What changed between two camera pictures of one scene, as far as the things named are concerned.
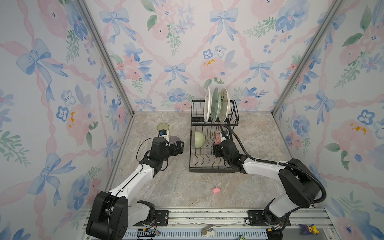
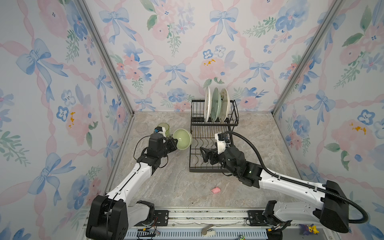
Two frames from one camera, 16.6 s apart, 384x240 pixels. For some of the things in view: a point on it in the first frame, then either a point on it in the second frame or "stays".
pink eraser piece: [216, 190] stays
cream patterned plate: [224, 104] stays
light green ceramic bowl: [199, 139] -> [184, 138]
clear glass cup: [141, 127] stays
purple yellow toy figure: [308, 229] stays
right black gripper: [216, 149] -> [209, 154]
